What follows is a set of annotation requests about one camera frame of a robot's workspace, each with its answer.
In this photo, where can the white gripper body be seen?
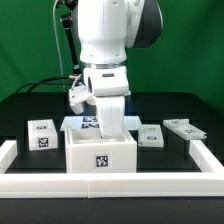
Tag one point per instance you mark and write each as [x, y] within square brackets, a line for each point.
[108, 87]

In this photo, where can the white cabinet door panel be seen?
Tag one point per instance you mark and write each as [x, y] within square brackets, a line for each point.
[150, 136]

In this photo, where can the white cabinet box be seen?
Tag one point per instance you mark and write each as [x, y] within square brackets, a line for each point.
[87, 152]

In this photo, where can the white cabinet top panel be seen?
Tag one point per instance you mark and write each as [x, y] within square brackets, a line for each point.
[184, 129]

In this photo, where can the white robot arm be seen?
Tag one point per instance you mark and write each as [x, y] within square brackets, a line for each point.
[106, 29]

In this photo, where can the white base tag plate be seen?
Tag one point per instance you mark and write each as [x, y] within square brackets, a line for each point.
[81, 122]

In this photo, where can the small white tagged cube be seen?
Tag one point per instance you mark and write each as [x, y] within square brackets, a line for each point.
[42, 135]

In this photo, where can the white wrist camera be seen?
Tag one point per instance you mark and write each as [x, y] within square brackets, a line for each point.
[78, 96]

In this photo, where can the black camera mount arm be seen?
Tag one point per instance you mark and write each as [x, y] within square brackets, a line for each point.
[67, 23]

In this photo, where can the white U-shaped frame border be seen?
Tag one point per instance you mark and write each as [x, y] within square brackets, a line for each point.
[207, 181]

